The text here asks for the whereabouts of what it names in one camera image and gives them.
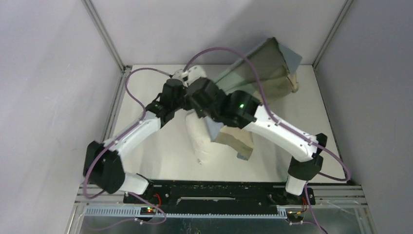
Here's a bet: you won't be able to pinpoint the grey-blue pillowcase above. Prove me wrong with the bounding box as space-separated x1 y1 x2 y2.
204 37 302 160

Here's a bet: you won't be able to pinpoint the white pillow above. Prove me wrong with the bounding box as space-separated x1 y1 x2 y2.
183 65 219 165

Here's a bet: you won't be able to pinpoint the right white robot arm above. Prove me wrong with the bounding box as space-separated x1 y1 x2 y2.
186 72 321 204

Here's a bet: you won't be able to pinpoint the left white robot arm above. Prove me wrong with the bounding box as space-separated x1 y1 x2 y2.
83 70 186 203

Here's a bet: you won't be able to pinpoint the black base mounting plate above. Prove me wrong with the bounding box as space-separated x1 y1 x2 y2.
143 180 316 216

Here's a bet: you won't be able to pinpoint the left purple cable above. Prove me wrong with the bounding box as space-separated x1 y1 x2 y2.
83 67 176 226

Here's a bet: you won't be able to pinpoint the purple cable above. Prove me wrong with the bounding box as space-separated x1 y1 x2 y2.
83 67 176 226
182 47 352 234

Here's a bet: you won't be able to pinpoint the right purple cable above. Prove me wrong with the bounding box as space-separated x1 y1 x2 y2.
182 47 352 234

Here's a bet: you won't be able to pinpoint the grey slotted cable duct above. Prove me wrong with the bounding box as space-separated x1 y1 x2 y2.
84 206 288 219

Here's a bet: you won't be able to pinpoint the left aluminium frame post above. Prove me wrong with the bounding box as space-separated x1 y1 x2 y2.
81 0 126 71

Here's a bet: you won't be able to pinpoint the aluminium frame post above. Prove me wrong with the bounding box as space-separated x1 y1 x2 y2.
81 0 126 71
312 0 355 70

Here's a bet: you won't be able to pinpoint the right aluminium frame post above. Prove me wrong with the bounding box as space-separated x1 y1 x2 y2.
312 0 355 70

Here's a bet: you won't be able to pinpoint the aluminium base frame rails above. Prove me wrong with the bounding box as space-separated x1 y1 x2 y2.
64 66 378 234

